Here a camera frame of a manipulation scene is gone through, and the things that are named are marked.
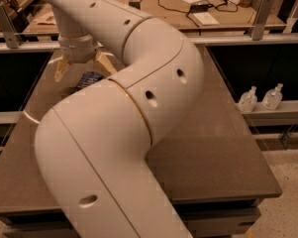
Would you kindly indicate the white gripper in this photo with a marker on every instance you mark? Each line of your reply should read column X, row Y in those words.
column 78, row 52

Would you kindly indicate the dark blue rxbar wrapper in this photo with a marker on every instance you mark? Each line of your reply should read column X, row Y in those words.
column 88, row 78

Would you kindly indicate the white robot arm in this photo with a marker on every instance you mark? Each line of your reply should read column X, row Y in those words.
column 91, row 147

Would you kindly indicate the tan envelope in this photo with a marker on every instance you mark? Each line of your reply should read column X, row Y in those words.
column 46, row 19

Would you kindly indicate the wooden back desk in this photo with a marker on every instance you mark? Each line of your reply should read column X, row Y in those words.
column 221, row 17

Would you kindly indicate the black power adapter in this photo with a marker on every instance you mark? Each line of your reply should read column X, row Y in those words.
column 198, row 7

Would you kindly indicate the white paper card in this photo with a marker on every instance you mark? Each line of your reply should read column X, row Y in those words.
column 205, row 18

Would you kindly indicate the clear sanitizer bottle left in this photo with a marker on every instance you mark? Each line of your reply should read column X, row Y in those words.
column 248, row 101

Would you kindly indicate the clear sanitizer bottle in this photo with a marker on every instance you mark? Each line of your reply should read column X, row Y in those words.
column 248, row 101
column 272, row 97

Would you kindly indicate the clear sanitizer bottle right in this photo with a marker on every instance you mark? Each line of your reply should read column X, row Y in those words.
column 272, row 97

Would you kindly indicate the middle metal rail bracket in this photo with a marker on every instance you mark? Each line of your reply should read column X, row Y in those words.
column 135, row 4

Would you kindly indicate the metal rail bracket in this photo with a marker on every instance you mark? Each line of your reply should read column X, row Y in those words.
column 257, row 29
column 135, row 4
column 12, row 39

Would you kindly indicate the left metal rail bracket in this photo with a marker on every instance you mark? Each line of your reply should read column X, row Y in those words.
column 12, row 39

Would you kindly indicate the right metal rail bracket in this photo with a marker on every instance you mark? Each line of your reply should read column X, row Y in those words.
column 257, row 29

